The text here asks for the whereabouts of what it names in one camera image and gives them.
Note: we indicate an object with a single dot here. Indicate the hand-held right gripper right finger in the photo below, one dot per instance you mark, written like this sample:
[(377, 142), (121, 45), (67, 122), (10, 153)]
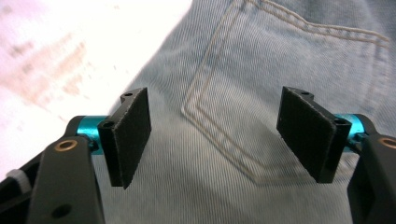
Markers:
[(308, 133)]

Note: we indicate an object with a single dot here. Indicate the light blue denim skirt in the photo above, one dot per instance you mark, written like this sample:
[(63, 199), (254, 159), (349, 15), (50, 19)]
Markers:
[(249, 62)]

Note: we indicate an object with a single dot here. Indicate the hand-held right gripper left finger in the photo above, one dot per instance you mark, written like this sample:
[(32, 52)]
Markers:
[(127, 137)]

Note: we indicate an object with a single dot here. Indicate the white foam mat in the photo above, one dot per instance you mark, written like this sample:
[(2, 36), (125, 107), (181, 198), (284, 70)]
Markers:
[(93, 31)]

